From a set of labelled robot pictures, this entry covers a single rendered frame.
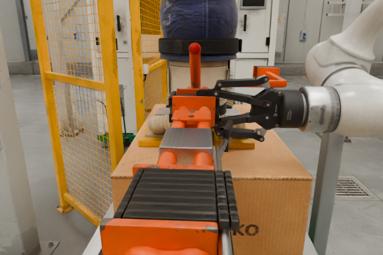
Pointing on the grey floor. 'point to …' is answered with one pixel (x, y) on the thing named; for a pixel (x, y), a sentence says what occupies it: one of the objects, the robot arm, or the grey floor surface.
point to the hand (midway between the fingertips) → (195, 107)
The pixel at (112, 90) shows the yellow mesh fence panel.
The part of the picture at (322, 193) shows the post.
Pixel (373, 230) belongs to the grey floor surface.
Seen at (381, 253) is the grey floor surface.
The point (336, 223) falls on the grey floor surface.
